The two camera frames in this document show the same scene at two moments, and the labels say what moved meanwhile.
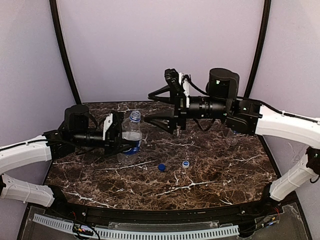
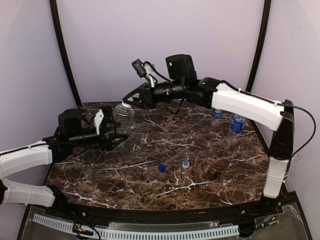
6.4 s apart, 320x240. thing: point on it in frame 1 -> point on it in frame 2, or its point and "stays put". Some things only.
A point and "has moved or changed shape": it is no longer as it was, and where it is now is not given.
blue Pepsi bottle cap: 161,167 stays put
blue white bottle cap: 185,164 stays put
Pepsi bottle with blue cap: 131,131 has moved or changed shape
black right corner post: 260,47 stays put
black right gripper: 180,112 -> 145,96
